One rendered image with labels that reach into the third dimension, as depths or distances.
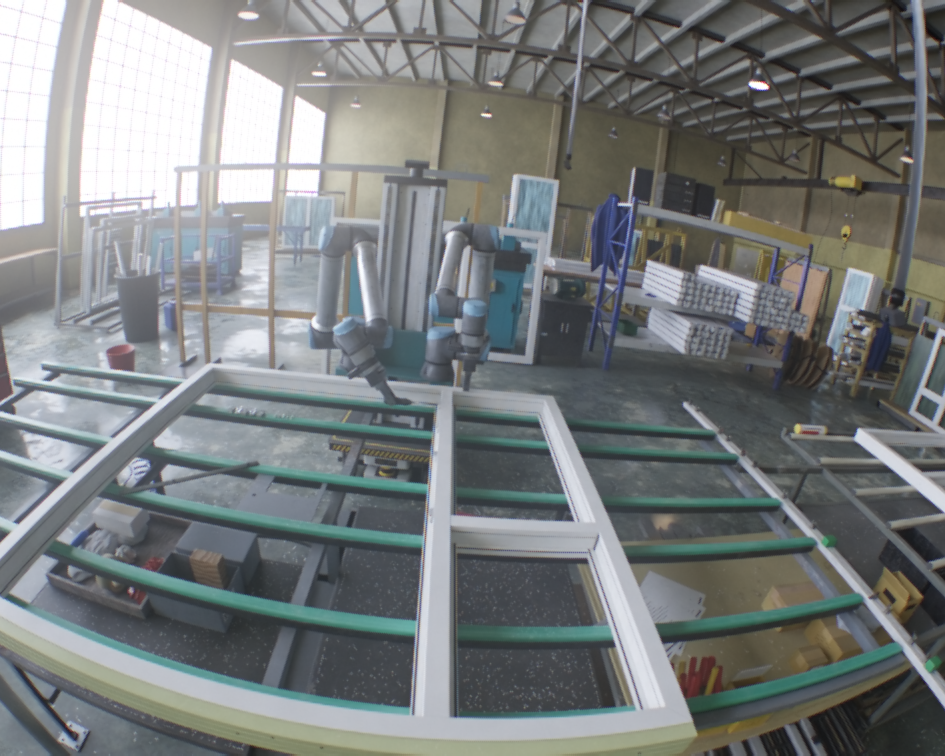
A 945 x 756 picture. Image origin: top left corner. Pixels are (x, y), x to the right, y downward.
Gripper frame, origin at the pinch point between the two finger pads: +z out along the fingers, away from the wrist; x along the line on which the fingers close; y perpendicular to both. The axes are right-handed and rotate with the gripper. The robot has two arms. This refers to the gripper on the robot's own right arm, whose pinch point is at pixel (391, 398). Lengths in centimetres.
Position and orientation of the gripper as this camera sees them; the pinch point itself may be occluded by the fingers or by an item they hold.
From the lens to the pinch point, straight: 180.3
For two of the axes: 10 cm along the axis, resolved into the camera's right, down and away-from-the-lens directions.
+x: -0.5, -2.2, 9.8
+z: 5.1, 8.3, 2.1
